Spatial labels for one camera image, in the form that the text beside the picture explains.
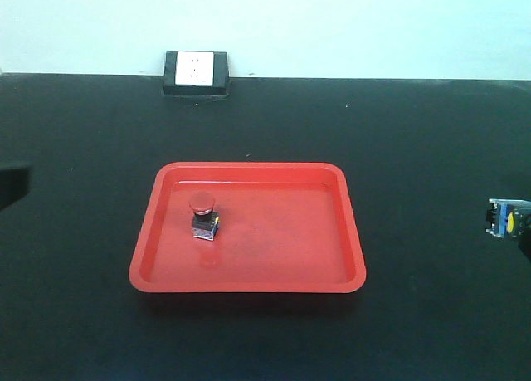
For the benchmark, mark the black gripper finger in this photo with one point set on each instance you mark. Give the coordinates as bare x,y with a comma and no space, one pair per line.
525,246
15,183

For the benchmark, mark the yellow mushroom push button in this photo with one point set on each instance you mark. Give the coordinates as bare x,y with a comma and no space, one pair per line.
508,218

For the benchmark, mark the red mushroom push button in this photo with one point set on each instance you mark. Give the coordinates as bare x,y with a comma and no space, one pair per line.
205,220

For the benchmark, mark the black white power outlet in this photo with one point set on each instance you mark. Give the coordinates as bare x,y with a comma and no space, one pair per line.
196,73

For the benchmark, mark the red plastic tray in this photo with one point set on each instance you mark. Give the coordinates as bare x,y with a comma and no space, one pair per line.
284,227

